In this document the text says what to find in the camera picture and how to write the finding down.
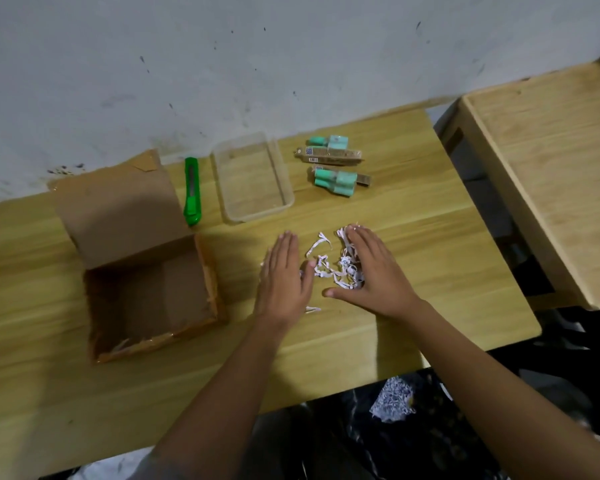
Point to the person's right hand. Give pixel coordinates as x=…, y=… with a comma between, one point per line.
x=382, y=287

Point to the person's left hand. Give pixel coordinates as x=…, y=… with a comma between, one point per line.
x=282, y=289

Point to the person's right thumb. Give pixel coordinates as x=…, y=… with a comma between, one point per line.
x=340, y=293

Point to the person's left thumb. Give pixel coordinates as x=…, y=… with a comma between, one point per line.
x=309, y=275

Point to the pile of white paper shreds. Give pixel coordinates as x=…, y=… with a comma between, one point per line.
x=337, y=267

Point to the person's right forearm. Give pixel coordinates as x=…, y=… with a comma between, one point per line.
x=500, y=399

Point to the person's left forearm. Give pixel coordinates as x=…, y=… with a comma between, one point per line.
x=225, y=399

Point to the teal item in cardboard pack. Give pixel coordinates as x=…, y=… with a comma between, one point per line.
x=340, y=180
x=330, y=149

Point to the clear plastic container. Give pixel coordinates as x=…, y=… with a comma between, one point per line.
x=252, y=177

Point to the clump of shredded paper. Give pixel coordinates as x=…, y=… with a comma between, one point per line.
x=392, y=399

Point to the green utility knife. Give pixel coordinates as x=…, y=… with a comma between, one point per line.
x=192, y=192

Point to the black plastic bag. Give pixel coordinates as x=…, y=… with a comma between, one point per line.
x=340, y=439

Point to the open brown cardboard box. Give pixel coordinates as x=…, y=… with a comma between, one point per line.
x=140, y=264

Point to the light wooden side table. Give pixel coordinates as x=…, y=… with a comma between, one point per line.
x=550, y=174

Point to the grey clothing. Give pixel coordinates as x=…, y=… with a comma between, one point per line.
x=130, y=467

